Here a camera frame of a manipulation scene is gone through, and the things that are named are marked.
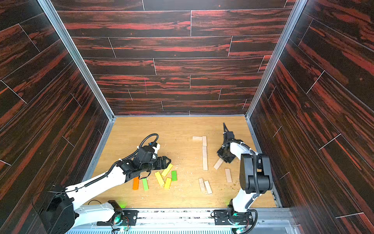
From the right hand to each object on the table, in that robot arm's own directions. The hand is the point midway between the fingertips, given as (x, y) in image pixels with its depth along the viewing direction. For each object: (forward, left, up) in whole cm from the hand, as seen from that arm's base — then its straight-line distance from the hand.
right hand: (224, 156), depth 96 cm
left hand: (-11, +36, +12) cm, 39 cm away
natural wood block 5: (-13, -1, 0) cm, 13 cm away
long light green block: (-21, +49, +1) cm, 53 cm away
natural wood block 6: (-20, +16, +1) cm, 25 cm away
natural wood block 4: (-6, +5, 0) cm, 8 cm away
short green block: (-15, +33, 0) cm, 36 cm away
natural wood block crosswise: (+14, +19, +1) cm, 23 cm away
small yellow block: (-20, +36, +1) cm, 41 cm away
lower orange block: (-20, +55, +1) cm, 59 cm away
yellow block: (-17, +41, +1) cm, 45 cm away
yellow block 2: (-12, +38, +1) cm, 40 cm away
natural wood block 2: (+2, +14, +1) cm, 14 cm away
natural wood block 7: (-21, +12, +1) cm, 25 cm away
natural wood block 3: (-8, +14, +1) cm, 16 cm away
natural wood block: (+12, +13, 0) cm, 18 cm away
